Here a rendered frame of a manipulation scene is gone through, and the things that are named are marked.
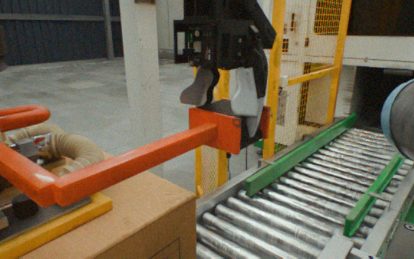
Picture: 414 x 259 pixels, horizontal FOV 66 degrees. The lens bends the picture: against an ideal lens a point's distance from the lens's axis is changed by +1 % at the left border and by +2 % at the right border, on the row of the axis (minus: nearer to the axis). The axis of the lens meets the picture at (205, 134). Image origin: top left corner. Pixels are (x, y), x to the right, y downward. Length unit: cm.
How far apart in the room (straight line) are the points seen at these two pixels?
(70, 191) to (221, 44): 22
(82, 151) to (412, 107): 47
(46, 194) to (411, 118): 44
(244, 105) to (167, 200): 21
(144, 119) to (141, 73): 27
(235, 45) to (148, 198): 28
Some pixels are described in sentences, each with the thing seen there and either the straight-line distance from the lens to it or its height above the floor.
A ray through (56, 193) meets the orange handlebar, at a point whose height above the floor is 120.
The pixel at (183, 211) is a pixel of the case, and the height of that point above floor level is 105.
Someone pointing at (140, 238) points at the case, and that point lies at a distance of 47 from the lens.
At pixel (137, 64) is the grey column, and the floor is 113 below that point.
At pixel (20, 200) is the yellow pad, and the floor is 112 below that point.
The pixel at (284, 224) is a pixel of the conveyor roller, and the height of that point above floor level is 54.
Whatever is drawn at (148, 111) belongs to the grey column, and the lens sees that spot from 189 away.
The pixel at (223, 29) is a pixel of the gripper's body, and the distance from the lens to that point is 36.
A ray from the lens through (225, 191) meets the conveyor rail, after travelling 152.
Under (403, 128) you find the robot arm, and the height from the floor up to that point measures 120.
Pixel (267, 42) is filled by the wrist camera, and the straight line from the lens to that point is 47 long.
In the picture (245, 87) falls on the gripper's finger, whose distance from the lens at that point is 40.
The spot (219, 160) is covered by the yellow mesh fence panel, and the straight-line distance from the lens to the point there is 161.
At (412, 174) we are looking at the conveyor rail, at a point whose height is 59.
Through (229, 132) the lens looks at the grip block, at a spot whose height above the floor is 121.
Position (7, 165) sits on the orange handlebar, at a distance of 36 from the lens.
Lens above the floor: 134
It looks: 19 degrees down
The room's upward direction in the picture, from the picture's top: straight up
